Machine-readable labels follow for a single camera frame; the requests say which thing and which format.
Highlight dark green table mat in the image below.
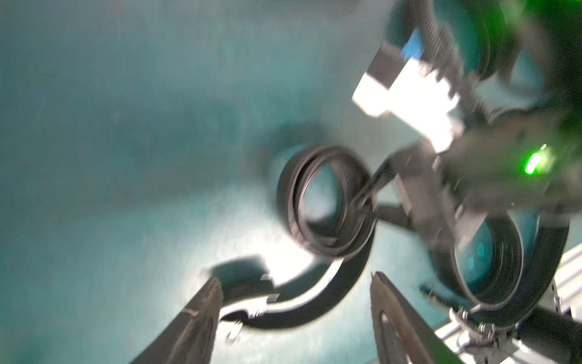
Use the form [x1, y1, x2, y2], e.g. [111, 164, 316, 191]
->
[1, 1, 418, 363]

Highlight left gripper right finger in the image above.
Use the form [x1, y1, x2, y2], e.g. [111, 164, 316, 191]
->
[370, 271, 462, 363]

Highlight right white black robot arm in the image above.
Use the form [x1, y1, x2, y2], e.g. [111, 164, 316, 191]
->
[350, 1, 581, 363]

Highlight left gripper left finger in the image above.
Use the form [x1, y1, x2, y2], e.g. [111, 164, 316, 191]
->
[132, 278, 224, 363]

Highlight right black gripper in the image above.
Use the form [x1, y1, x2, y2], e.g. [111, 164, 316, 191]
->
[354, 108, 582, 247]

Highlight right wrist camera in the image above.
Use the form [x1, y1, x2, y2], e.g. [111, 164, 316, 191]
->
[352, 43, 465, 153]

